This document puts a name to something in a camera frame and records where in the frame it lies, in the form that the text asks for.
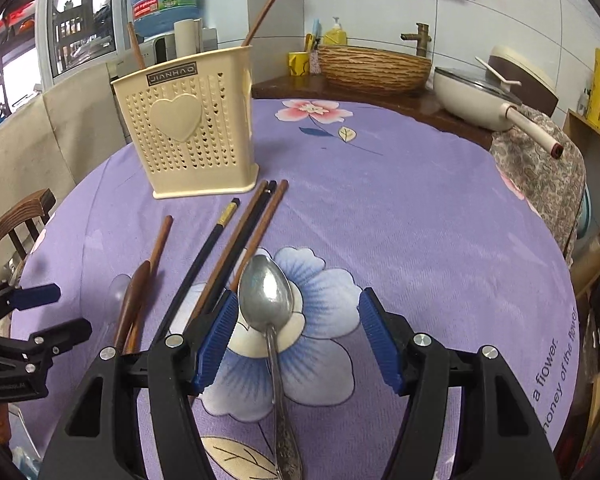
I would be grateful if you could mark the cream lidded pan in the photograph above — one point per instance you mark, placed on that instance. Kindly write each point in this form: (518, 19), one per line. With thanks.
(470, 95)

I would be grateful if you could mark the wicker wash basin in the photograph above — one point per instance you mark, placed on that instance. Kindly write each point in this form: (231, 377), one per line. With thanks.
(375, 67)

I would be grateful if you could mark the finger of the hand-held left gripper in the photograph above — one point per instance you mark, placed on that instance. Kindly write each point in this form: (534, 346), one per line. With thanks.
(55, 336)
(35, 296)

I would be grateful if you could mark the wooden chair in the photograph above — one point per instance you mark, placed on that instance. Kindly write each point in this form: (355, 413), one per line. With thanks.
(22, 212)

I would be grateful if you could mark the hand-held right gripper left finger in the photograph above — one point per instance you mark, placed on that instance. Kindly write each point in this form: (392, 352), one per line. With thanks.
(215, 345)

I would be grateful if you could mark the yellow mug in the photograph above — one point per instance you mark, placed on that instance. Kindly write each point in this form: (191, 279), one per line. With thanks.
(297, 64)

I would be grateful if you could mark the cream perforated utensil holder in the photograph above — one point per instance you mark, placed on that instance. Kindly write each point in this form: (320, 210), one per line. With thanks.
(180, 150)

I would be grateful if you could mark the black chopstick gold band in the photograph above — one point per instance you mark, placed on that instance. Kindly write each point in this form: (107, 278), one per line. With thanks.
(255, 225)
(210, 250)

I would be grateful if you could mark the bronze faucet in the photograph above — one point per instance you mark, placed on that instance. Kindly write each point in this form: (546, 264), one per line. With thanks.
(422, 40)

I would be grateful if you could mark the floral patterned cloth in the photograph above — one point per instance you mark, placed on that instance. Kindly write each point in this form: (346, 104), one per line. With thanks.
(540, 175)

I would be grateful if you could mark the yellow soap bottle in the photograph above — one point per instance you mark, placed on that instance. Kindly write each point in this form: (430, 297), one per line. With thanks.
(335, 35)

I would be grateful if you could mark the metal spoon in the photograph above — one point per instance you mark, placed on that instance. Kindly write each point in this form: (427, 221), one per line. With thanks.
(265, 295)

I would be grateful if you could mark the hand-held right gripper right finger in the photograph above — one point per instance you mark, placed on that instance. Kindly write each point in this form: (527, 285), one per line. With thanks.
(380, 340)

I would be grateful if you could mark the window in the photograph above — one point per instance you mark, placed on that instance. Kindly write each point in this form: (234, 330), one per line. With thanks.
(75, 10)

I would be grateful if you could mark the grey water dispenser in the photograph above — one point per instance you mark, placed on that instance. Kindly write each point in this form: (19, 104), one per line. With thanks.
(160, 45)

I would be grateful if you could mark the purple floral tablecloth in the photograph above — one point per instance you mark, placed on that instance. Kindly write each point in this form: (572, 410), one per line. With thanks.
(405, 210)

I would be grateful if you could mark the dark wooden spoon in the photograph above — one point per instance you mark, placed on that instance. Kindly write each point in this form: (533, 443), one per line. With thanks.
(161, 245)
(130, 295)

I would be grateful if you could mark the blue toothbrush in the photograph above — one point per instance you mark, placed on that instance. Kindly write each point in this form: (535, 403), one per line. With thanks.
(315, 29)

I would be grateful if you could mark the dark wooden washstand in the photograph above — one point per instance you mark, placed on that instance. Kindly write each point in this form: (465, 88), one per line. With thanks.
(290, 87)

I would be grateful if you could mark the brown wooden chopstick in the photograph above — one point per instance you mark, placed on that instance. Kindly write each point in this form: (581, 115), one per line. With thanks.
(136, 47)
(265, 225)
(245, 230)
(265, 12)

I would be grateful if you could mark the cream brown rice cooker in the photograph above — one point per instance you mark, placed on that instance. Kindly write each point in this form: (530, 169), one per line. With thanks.
(525, 67)

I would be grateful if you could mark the light wooden shelf unit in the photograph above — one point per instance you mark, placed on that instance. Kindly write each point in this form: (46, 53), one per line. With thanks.
(587, 130)

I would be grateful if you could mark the beige cloth cover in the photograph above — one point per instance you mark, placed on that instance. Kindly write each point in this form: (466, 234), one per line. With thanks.
(55, 125)

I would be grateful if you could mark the white paper cup stack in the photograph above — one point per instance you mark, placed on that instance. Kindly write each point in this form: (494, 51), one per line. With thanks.
(185, 35)

